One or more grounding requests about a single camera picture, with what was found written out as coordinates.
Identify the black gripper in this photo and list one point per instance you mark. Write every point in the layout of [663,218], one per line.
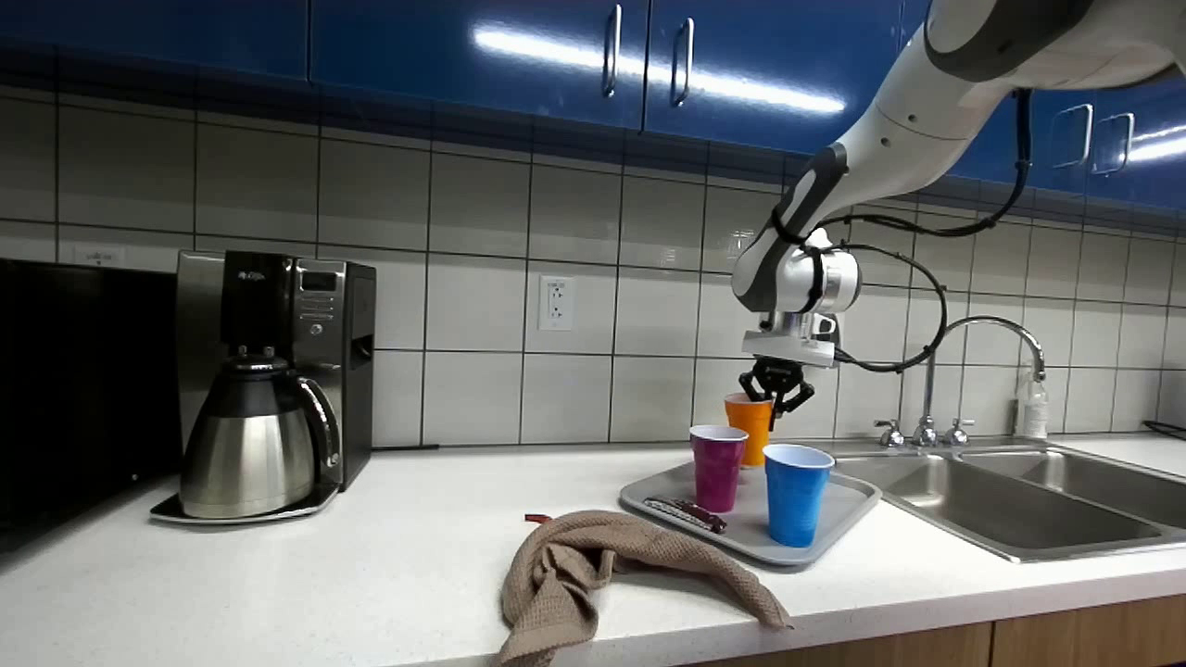
[780,382]

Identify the orange plastic cup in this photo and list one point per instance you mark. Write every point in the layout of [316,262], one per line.
[752,420]

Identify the purple plastic cup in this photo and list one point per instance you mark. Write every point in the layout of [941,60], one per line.
[717,462]

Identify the blue plastic cup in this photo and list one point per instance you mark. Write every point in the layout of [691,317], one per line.
[793,492]

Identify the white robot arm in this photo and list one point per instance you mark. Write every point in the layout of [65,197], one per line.
[930,107]

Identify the grey plastic tray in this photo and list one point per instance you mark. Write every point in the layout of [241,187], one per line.
[745,524]

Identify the red black pen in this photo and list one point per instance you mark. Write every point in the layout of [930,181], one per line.
[663,508]

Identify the clear soap bottle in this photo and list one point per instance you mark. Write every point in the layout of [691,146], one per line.
[1032,409]

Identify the stainless steel double sink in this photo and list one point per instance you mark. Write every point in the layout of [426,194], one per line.
[1029,503]

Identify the brown cloth towel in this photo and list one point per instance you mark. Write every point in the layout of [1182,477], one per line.
[544,600]

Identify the blue upper cabinets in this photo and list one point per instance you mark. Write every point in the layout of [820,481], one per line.
[771,76]

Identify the wooden lower cabinet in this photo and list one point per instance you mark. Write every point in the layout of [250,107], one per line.
[1108,635]

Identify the black steel coffee maker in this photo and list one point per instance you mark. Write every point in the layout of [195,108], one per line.
[312,317]

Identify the steel coffee carafe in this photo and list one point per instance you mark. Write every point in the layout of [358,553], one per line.
[265,441]

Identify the black microwave oven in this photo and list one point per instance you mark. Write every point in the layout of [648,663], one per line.
[86,392]

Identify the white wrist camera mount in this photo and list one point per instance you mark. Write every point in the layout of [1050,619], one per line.
[793,338]

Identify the white wall outlet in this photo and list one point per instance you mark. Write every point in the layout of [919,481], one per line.
[556,301]

